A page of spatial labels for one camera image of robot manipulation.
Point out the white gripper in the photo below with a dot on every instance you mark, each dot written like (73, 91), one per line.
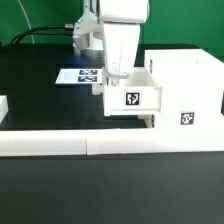
(120, 21)

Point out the white drawer box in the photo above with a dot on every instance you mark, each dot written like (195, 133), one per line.
(137, 95)
(148, 119)

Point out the white front drawer box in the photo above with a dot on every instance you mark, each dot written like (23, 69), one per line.
(148, 119)

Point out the white drawer cabinet frame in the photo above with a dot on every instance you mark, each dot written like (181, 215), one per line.
(192, 83)

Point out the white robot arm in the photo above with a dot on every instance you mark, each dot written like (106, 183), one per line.
(88, 26)

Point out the white marker tag sheet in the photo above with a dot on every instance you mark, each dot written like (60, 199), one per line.
(79, 76)

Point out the white front fence bar right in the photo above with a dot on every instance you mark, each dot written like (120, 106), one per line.
(136, 141)

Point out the white fence bar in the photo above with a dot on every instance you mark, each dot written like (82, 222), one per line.
(42, 143)
(3, 107)
(136, 141)

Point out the white front fence bar left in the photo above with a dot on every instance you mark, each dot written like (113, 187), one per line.
(42, 143)

